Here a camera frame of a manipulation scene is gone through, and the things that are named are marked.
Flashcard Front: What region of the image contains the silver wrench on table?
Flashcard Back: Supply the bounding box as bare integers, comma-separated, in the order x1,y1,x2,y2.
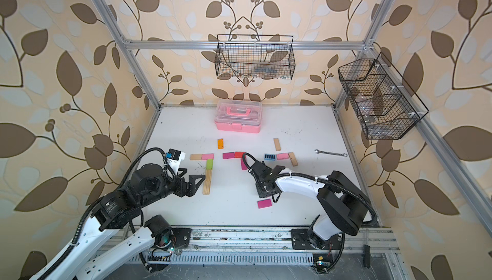
315,149,348,158

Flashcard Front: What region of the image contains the light pink block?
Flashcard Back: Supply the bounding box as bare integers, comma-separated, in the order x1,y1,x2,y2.
276,153,290,160
201,153,214,160

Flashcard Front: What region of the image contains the magenta block bottom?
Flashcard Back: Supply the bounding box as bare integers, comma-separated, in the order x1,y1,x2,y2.
257,199,273,209

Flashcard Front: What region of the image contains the light pink block top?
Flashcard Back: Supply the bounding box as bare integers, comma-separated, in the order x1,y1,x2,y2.
276,153,290,160

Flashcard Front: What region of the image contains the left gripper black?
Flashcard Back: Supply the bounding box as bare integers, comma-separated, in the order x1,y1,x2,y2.
138,166,206,210

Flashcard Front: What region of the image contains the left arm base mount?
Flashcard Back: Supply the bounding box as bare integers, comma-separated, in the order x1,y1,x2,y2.
143,227,192,261

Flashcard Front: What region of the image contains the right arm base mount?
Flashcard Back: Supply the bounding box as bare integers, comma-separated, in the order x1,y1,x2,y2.
290,229,345,251

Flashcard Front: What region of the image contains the black wire basket back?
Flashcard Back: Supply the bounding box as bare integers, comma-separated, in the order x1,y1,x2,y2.
213,34,296,80

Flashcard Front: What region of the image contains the orange block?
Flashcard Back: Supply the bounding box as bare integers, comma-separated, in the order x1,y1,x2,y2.
217,139,224,149

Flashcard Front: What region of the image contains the black wire basket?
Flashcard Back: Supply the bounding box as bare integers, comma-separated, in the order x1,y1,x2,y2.
213,34,296,80
338,53,429,140

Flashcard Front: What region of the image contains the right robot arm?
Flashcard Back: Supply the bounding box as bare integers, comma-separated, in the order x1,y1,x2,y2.
242,153,378,242

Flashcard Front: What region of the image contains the magenta block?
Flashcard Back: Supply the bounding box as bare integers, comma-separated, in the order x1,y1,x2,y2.
257,199,273,209
222,152,235,160
240,160,248,171

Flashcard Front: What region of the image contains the black wire basket right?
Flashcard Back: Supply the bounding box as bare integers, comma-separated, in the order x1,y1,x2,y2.
338,53,429,140

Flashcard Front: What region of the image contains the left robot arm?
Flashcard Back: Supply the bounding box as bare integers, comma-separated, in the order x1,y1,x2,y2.
31,148,206,279

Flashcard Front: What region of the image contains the blue striped block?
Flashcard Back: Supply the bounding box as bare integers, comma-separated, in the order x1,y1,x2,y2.
264,154,277,161

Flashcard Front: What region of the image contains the aluminium frame rail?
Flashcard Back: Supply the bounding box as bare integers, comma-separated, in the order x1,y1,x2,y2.
68,224,408,280

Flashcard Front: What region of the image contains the pink plastic storage box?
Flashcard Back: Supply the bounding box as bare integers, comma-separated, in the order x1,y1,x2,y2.
214,99,263,133

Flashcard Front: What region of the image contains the wooden dotted block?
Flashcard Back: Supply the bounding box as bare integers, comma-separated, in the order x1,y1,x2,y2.
274,138,281,151

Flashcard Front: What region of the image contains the lime green block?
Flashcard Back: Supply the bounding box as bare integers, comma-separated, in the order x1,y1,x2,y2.
206,159,213,171

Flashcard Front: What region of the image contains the wooden block horizontal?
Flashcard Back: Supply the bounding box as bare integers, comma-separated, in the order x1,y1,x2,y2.
288,152,299,167

